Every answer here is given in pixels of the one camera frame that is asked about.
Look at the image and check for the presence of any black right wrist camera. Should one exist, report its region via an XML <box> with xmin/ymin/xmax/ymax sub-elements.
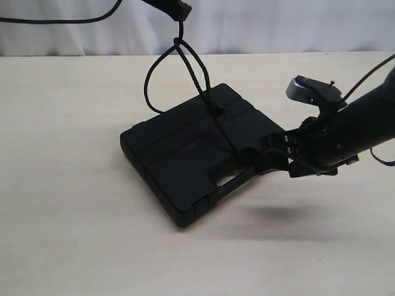
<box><xmin>286</xmin><ymin>75</ymin><xmax>347</xmax><ymax>115</ymax></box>

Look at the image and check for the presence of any black plastic carrying case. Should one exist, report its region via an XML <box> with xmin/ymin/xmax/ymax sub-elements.
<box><xmin>120</xmin><ymin>83</ymin><xmax>281</xmax><ymax>228</ymax></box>

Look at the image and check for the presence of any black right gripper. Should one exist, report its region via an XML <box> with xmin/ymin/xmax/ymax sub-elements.
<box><xmin>239</xmin><ymin>113</ymin><xmax>360</xmax><ymax>178</ymax></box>

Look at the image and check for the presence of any black braided rope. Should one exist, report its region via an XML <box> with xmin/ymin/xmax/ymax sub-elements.
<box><xmin>0</xmin><ymin>0</ymin><xmax>240</xmax><ymax>161</ymax></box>

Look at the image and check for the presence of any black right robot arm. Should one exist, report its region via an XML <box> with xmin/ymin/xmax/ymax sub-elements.
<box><xmin>238</xmin><ymin>70</ymin><xmax>394</xmax><ymax>178</ymax></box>

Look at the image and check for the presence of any white curtain backdrop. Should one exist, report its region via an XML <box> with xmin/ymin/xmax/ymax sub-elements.
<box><xmin>1</xmin><ymin>1</ymin><xmax>394</xmax><ymax>56</ymax></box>

